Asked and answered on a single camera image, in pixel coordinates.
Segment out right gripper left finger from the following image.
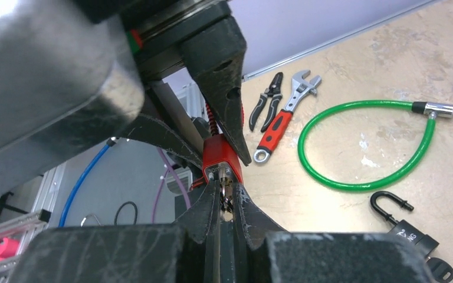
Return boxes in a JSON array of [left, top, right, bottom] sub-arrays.
[[9, 181, 221, 283]]

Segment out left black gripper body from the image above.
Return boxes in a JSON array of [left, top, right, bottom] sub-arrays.
[[74, 1, 235, 82]]

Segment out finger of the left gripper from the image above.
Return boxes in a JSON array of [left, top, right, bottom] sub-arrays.
[[179, 16, 252, 166], [117, 113, 204, 167]]

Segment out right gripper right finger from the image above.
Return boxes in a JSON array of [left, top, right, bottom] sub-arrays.
[[232, 184, 435, 282]]

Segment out small silver key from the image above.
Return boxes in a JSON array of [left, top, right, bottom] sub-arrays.
[[220, 177, 233, 213]]

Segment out red cable lock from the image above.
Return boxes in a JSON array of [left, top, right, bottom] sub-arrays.
[[190, 103, 243, 190]]

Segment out black padlock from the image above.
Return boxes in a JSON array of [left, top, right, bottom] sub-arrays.
[[369, 190, 439, 258]]

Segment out black-headed key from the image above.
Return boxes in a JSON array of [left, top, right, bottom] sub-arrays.
[[426, 257, 453, 283]]

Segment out black pliers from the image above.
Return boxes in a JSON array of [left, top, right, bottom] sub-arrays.
[[248, 72, 284, 133]]

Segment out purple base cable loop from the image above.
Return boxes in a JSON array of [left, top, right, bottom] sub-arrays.
[[151, 148, 192, 224]]

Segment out black cable loop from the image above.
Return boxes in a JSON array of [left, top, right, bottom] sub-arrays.
[[114, 201, 139, 226]]

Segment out blue cable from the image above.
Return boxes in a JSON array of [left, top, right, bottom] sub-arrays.
[[57, 139, 118, 228]]

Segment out red handled adjustable wrench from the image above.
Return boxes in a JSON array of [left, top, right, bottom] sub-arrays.
[[253, 70, 322, 163]]

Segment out green cable lock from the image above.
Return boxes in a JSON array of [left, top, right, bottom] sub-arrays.
[[297, 100, 453, 192]]

